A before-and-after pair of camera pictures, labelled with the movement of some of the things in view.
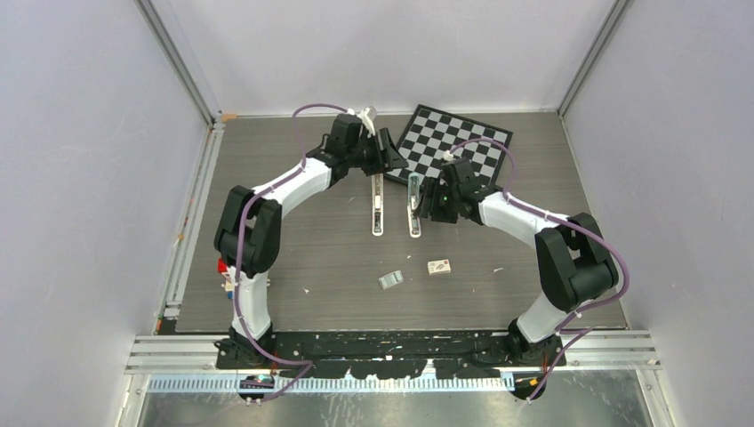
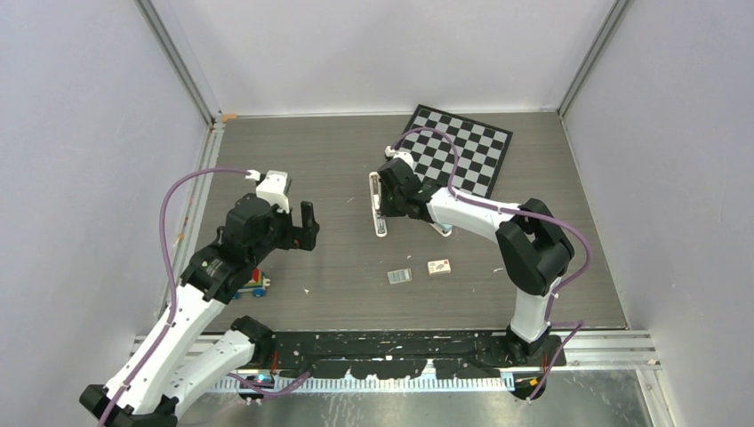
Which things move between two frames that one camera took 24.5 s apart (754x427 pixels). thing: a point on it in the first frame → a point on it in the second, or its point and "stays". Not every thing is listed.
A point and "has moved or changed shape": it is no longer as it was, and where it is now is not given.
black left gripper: [380, 163] → [299, 237]
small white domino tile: [437, 267] stays
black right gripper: [432, 190] → [386, 208]
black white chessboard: [431, 133] stays
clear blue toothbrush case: [415, 190] has moved or changed shape
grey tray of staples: [391, 279] has moved or changed shape
